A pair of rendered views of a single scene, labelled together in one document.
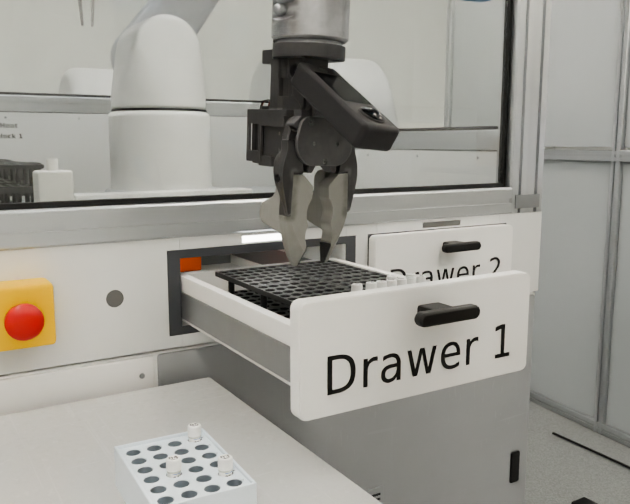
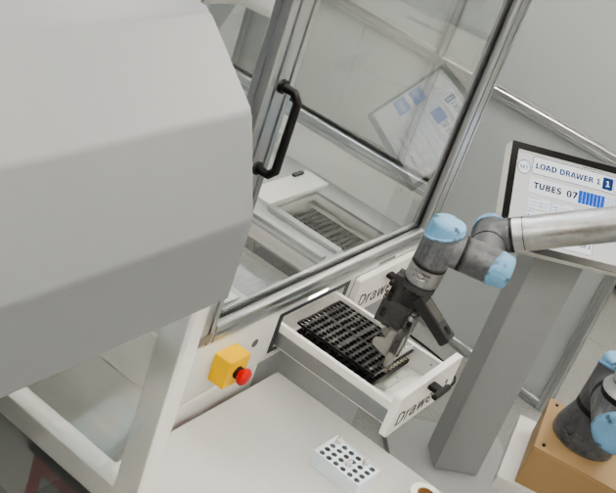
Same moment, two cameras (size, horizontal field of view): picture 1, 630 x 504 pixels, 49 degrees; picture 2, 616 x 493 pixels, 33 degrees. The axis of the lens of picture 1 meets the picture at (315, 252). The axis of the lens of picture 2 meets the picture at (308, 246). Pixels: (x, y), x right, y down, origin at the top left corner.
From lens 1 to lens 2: 1.81 m
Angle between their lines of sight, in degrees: 35
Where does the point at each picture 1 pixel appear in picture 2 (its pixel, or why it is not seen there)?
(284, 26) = (419, 284)
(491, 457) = not seen: hidden behind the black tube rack
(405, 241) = (372, 279)
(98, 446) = (277, 435)
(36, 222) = (243, 319)
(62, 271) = (242, 336)
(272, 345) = (365, 397)
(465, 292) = (442, 373)
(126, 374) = not seen: hidden behind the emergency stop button
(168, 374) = (259, 372)
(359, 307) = (414, 393)
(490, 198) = (413, 239)
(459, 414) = not seen: hidden behind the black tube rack
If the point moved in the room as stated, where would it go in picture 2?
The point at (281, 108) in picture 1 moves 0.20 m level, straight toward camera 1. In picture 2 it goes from (398, 301) to (445, 362)
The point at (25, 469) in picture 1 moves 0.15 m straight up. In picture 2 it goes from (262, 453) to (283, 399)
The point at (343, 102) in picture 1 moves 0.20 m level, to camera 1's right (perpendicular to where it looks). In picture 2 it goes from (439, 326) to (516, 328)
